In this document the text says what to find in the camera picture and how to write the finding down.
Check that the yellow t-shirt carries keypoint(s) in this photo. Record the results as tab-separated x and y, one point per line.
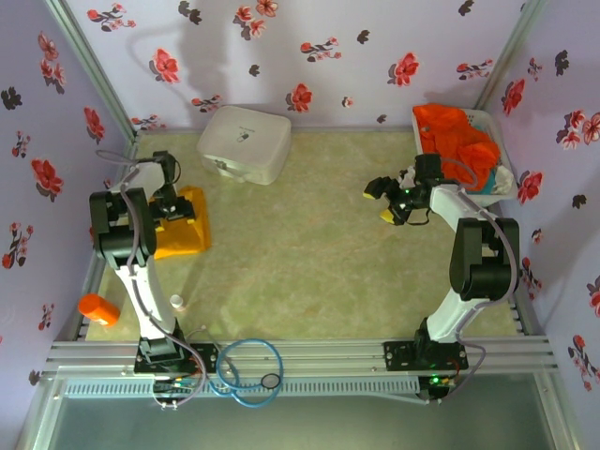
197	234

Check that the white plastic case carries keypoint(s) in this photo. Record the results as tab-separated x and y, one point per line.
244	143

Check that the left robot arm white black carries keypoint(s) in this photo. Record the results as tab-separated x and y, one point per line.
122	225

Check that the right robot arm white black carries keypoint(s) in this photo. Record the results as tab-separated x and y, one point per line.
483	272

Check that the orange t-shirt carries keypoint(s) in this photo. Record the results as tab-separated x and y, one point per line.
450	136

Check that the teal cloth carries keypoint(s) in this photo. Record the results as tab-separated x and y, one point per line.
490	183

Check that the white laundry basket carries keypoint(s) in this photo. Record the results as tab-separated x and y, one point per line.
497	199

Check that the small white bottle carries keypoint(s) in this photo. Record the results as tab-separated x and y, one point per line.
176	302

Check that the white cloth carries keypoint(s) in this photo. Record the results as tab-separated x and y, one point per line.
504	179

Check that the orange plastic container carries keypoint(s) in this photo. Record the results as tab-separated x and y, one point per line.
96	309

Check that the blue stethoscope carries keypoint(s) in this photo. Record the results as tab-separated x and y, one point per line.
281	365

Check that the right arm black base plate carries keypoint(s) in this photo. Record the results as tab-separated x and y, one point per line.
398	356

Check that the aluminium frame rail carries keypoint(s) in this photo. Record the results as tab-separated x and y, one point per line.
328	356

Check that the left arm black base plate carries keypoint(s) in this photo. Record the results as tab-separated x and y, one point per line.
206	358

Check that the aluminium frame post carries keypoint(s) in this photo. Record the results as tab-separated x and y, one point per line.
89	65
511	51

